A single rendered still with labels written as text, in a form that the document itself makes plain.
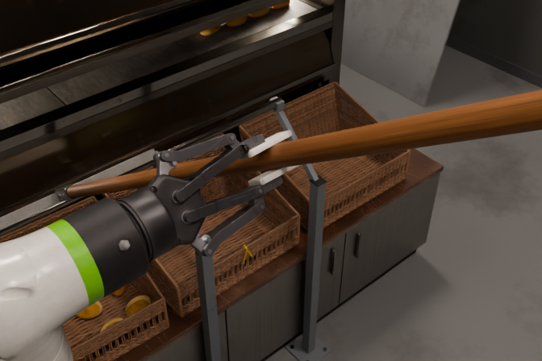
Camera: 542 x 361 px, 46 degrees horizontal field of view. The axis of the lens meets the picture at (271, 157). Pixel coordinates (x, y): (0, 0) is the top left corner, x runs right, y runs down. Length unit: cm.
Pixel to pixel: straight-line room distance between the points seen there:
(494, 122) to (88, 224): 39
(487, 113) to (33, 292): 42
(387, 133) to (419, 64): 379
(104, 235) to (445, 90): 409
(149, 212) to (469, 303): 262
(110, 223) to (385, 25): 398
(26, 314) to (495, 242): 306
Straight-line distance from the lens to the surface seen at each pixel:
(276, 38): 262
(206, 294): 212
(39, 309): 64
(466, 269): 334
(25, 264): 64
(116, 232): 66
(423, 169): 293
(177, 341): 227
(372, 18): 462
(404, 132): 60
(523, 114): 52
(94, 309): 231
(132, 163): 178
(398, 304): 312
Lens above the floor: 237
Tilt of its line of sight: 38 degrees down
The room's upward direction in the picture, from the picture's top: straight up
